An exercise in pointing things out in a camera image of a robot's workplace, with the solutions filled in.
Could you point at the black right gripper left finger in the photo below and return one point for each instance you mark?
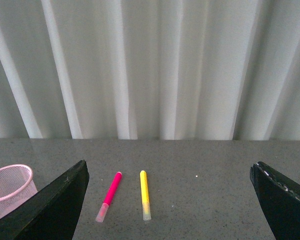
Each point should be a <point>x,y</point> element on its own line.
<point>52,213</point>

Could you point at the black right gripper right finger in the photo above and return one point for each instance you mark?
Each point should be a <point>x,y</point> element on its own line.
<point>279,199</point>

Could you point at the pink highlighter pen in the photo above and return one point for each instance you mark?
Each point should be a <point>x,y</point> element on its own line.
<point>108,198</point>

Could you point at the pink mesh cup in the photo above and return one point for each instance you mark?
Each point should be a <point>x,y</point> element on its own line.
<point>16,187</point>

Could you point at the yellow highlighter pen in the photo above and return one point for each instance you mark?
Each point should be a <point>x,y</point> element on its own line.
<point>145,199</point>

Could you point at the white pleated curtain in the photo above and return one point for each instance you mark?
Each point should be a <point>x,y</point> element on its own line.
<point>150,69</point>

